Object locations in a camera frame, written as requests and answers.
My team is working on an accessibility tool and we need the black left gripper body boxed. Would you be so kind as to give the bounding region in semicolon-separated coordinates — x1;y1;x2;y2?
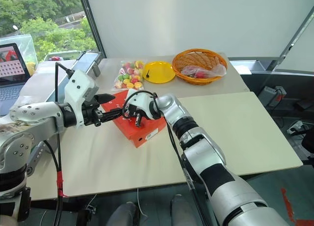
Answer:
81;101;105;127

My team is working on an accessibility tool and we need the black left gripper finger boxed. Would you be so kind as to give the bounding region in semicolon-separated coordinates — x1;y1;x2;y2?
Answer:
94;93;116;105
101;108;126;124

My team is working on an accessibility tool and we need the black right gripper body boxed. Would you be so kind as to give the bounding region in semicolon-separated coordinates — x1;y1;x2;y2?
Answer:
123;104;148;121

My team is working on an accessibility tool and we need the orange cardboard box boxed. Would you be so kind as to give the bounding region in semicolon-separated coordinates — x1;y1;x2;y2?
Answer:
101;91;168;149

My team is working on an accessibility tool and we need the clear bag of toy fruit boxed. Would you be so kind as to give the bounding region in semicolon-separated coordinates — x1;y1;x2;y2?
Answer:
111;59;146;92

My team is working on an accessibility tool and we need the yellow plastic plate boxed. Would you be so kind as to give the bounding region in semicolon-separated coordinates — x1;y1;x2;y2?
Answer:
142;60;177;85

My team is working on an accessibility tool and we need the grey tray with toy fruit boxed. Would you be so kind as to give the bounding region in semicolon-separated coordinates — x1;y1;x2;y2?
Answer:
43;49;87;62

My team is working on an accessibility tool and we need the orange woven basket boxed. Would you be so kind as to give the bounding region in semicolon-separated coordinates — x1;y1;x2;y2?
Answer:
171;48;229;85

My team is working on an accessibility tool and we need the yellow toy fruit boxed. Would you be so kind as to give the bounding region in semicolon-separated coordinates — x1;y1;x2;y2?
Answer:
26;61;38;76

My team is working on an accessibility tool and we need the clear bag with red items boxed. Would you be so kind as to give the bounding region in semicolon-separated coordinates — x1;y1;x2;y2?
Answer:
180;63;227;79

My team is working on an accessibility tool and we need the clear plastic storage bin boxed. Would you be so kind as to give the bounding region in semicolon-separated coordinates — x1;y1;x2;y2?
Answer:
0;33;39;65

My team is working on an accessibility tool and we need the dark rounded shape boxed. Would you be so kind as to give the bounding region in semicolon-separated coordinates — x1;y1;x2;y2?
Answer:
109;201;141;226
170;194;197;226

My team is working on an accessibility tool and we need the open laptop computer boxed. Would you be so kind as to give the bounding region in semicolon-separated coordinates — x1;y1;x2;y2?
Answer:
0;43;31;117

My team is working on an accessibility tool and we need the grey power adapter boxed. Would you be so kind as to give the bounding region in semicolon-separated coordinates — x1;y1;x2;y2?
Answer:
261;85;287;107

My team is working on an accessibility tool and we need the white power strip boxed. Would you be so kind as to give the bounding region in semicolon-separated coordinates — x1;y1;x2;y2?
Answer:
287;120;306;136

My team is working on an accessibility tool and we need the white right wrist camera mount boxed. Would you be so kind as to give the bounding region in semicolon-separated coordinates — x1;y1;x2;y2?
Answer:
126;88;154;120

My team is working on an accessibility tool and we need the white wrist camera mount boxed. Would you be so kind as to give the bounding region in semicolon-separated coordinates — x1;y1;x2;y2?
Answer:
126;88;154;120
64;69;100;129

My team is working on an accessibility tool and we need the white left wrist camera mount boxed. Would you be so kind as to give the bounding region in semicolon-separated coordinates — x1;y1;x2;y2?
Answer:
64;69;100;129

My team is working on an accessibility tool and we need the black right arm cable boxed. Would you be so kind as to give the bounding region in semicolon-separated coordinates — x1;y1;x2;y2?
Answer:
123;90;216;226

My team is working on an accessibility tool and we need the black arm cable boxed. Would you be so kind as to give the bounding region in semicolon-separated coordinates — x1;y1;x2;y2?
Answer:
43;61;76;226
123;90;216;226

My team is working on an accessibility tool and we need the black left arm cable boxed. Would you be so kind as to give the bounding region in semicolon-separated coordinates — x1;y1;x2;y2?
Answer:
43;61;76;226

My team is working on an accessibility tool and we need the black window frame post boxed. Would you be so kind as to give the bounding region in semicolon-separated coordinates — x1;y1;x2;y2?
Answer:
76;0;107;60

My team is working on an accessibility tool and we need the aluminium frame bar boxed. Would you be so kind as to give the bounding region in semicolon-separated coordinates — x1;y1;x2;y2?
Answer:
270;4;314;72

